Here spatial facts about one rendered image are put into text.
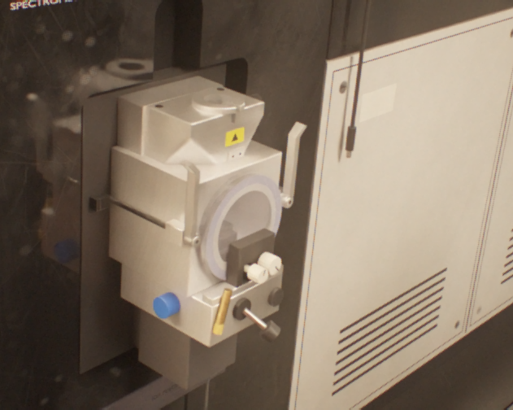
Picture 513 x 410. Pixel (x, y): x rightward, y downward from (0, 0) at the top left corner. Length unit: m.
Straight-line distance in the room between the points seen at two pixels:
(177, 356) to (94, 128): 0.20
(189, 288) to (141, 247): 0.05
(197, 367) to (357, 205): 0.32
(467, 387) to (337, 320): 0.39
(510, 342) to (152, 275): 0.91
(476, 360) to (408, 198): 0.44
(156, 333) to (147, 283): 0.06
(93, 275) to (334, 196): 0.31
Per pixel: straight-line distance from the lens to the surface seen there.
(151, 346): 0.88
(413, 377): 1.47
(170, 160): 0.77
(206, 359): 0.87
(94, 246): 0.83
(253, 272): 0.79
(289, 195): 0.83
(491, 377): 1.54
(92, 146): 0.79
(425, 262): 1.29
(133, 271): 0.84
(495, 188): 1.39
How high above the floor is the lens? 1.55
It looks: 25 degrees down
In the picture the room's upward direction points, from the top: 5 degrees clockwise
